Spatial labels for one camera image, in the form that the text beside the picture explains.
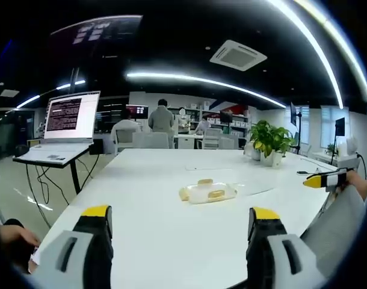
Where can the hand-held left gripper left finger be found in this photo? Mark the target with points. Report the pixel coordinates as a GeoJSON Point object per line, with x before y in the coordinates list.
{"type": "Point", "coordinates": [81, 253]}

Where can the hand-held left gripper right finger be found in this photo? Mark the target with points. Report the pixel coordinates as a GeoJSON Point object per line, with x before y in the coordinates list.
{"type": "Point", "coordinates": [276, 256]}

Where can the beige plastic buckle part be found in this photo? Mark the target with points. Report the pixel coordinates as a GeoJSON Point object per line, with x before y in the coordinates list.
{"type": "Point", "coordinates": [205, 182]}
{"type": "Point", "coordinates": [216, 195]}

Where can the person's right hand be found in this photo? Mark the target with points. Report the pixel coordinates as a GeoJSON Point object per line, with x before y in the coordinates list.
{"type": "Point", "coordinates": [359, 183]}

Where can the dark phone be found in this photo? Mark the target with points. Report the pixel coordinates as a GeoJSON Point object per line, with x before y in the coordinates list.
{"type": "Point", "coordinates": [302, 172]}

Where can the white paper sheet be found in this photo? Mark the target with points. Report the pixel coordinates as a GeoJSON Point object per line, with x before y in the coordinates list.
{"type": "Point", "coordinates": [35, 256]}

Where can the person's grey clothing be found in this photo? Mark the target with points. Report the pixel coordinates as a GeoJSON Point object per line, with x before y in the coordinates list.
{"type": "Point", "coordinates": [334, 228]}

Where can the black monitor on pole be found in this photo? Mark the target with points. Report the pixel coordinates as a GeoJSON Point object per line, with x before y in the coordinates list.
{"type": "Point", "coordinates": [294, 116]}
{"type": "Point", "coordinates": [340, 126]}

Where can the white plant pot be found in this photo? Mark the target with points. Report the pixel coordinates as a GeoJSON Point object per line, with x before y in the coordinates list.
{"type": "Point", "coordinates": [272, 159]}

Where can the clear table mat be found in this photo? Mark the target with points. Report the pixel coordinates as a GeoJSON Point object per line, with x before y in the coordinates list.
{"type": "Point", "coordinates": [261, 180]}

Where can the green potted plant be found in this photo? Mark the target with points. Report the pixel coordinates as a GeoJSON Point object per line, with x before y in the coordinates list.
{"type": "Point", "coordinates": [270, 135]}

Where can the small white round pot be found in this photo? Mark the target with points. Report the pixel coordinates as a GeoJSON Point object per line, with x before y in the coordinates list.
{"type": "Point", "coordinates": [252, 152]}

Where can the black laptop stand table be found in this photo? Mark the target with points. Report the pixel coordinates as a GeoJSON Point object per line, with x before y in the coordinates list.
{"type": "Point", "coordinates": [51, 164]}

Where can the clear plastic bag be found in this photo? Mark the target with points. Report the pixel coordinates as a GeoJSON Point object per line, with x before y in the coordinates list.
{"type": "Point", "coordinates": [201, 192]}

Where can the white office chair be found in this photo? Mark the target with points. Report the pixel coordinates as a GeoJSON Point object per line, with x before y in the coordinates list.
{"type": "Point", "coordinates": [126, 138]}
{"type": "Point", "coordinates": [150, 140]}
{"type": "Point", "coordinates": [228, 141]}
{"type": "Point", "coordinates": [211, 138]}

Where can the storage shelf with boxes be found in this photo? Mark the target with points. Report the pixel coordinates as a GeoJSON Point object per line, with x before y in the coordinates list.
{"type": "Point", "coordinates": [231, 120]}

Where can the dark screen on stand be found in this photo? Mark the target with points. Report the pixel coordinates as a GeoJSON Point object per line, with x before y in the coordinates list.
{"type": "Point", "coordinates": [226, 116]}

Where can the long ceiling light strip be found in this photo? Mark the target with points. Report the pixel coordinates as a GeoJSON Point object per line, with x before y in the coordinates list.
{"type": "Point", "coordinates": [349, 51]}
{"type": "Point", "coordinates": [316, 45]}
{"type": "Point", "coordinates": [48, 93]}
{"type": "Point", "coordinates": [207, 82]}

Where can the white laptop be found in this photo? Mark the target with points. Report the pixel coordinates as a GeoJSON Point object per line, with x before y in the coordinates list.
{"type": "Point", "coordinates": [70, 120]}

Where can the ceiling air conditioner vent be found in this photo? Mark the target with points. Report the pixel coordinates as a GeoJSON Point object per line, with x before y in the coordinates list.
{"type": "Point", "coordinates": [238, 55]}

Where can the wall screen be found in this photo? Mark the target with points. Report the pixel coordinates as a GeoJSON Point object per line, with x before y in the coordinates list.
{"type": "Point", "coordinates": [137, 111]}

